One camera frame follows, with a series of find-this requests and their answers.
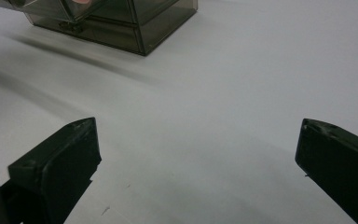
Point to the white table cover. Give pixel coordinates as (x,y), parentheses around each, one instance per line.
(199,124)

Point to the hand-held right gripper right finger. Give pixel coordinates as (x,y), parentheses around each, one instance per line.
(341,165)

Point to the smoky transparent plastic drawer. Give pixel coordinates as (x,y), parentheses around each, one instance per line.
(43,9)
(118,11)
(105,35)

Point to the smoky transparent drawer cabinet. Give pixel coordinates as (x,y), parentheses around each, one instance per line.
(167,21)

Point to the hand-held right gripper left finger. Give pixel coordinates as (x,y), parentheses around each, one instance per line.
(59,165)

